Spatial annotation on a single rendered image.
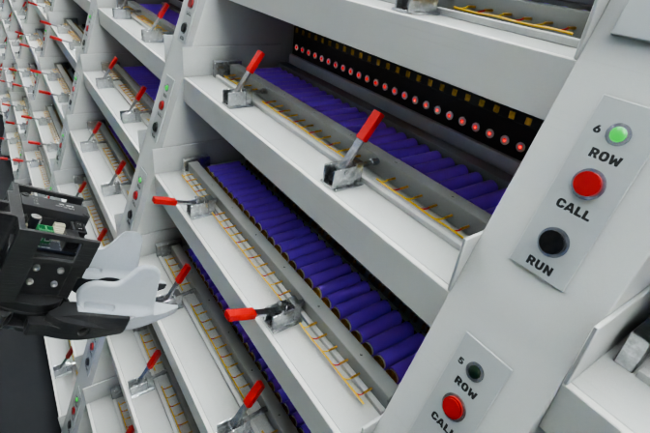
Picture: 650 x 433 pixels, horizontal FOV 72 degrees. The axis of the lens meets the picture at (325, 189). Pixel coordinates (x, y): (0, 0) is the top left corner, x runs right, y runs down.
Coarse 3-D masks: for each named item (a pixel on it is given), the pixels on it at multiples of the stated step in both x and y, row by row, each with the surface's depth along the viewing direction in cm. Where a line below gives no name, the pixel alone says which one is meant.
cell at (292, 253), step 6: (300, 246) 64; (306, 246) 64; (312, 246) 64; (318, 246) 65; (324, 246) 65; (288, 252) 62; (294, 252) 63; (300, 252) 63; (306, 252) 63; (288, 258) 62
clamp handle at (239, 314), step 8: (280, 304) 52; (232, 312) 48; (240, 312) 49; (248, 312) 49; (256, 312) 50; (264, 312) 51; (272, 312) 51; (280, 312) 52; (232, 320) 48; (240, 320) 48
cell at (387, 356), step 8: (416, 336) 51; (424, 336) 51; (400, 344) 50; (408, 344) 50; (416, 344) 50; (384, 352) 49; (392, 352) 49; (400, 352) 49; (408, 352) 50; (384, 360) 48; (392, 360) 48; (400, 360) 49; (384, 368) 48
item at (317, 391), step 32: (160, 160) 81; (192, 160) 83; (224, 160) 89; (160, 192) 81; (192, 192) 77; (192, 224) 69; (224, 224) 70; (224, 256) 63; (224, 288) 61; (256, 288) 58; (256, 320) 53; (288, 352) 50; (320, 352) 50; (288, 384) 49; (320, 384) 47; (352, 384) 47; (320, 416) 44; (352, 416) 44
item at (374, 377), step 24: (192, 168) 80; (216, 192) 74; (240, 216) 68; (264, 240) 64; (264, 264) 61; (288, 264) 59; (288, 288) 57; (312, 312) 53; (336, 336) 49; (360, 360) 47; (384, 384) 45
